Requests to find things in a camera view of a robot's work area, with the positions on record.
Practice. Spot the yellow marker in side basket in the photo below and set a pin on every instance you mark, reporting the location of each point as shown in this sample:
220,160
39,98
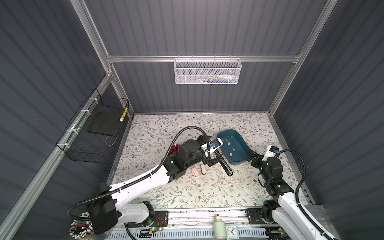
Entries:
123,115

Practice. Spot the white glue bottle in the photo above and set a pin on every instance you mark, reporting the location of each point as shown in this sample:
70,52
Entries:
219,227

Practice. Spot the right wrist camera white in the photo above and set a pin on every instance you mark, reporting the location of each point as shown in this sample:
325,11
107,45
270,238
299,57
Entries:
272,151

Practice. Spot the teal plastic tray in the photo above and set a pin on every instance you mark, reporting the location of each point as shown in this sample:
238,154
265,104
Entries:
234,147

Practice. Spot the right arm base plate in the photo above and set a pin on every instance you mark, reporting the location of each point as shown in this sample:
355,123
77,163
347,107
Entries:
255,217

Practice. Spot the red pen cup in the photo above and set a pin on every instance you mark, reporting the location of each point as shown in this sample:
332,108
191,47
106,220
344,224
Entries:
174,148

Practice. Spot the white wire wall basket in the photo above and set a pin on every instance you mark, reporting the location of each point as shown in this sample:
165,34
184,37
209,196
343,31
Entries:
207,71

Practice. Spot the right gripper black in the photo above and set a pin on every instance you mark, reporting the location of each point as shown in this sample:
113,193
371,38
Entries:
259,158

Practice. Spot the black stapler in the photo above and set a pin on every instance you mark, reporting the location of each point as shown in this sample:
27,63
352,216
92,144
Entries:
220,159

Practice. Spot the clear jar of pencils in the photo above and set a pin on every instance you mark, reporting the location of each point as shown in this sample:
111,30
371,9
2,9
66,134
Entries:
80,229

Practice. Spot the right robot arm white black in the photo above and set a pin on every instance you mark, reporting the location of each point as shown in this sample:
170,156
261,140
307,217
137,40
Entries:
285,207

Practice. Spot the pink eraser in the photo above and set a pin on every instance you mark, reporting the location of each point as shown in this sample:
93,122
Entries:
195,172

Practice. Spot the small teal clock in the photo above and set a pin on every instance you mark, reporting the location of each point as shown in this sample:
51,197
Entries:
232,232

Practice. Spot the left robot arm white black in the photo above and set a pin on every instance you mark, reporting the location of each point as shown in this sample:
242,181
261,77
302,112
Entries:
117,208

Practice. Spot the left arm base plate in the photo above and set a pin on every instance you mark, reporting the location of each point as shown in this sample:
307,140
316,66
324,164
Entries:
159,219

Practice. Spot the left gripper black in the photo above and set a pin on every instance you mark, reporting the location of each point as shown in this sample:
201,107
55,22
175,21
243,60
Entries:
210,160

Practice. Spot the black wire side basket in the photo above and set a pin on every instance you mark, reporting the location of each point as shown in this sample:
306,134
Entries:
96,133

